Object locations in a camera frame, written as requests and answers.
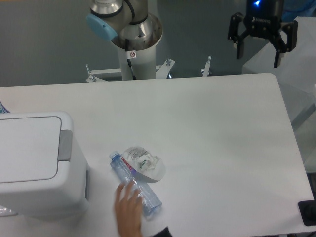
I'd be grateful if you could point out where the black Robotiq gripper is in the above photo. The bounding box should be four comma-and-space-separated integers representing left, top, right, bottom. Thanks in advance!
227, 0, 298, 69

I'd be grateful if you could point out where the clear plastic water bottle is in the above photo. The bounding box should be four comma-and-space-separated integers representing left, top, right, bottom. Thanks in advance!
109, 151, 162, 219

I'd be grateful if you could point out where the dark sleeved forearm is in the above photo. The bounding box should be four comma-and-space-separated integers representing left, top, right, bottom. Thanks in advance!
141, 227, 173, 237

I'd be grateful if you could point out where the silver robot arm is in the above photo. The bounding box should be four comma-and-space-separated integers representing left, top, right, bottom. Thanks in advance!
86, 0, 298, 68

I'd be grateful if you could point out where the white trash can body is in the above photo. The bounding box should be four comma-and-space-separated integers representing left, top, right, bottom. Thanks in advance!
0, 111, 89, 217

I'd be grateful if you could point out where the white trash can lid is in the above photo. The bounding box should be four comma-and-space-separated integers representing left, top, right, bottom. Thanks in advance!
0, 117, 62, 183

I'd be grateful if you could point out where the person's bare hand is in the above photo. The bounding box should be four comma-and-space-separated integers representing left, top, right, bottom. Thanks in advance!
114, 182, 143, 237

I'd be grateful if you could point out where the crumpled white paper wrapper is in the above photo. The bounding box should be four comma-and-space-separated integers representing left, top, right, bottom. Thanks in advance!
122, 146, 166, 183

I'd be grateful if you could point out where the black device at table edge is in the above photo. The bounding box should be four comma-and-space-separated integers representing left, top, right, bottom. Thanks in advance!
298, 200, 316, 226

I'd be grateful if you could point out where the grey lid push button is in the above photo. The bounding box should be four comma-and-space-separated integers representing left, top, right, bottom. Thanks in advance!
58, 130, 73, 161

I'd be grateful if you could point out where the patterned object at left edge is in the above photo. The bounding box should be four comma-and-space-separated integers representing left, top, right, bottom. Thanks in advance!
0, 102, 10, 114

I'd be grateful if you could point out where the clear plastic bag under bin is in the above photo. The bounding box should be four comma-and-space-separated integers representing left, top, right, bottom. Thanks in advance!
0, 206, 18, 217

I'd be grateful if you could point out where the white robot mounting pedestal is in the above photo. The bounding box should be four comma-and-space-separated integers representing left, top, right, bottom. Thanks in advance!
86, 42, 176, 83

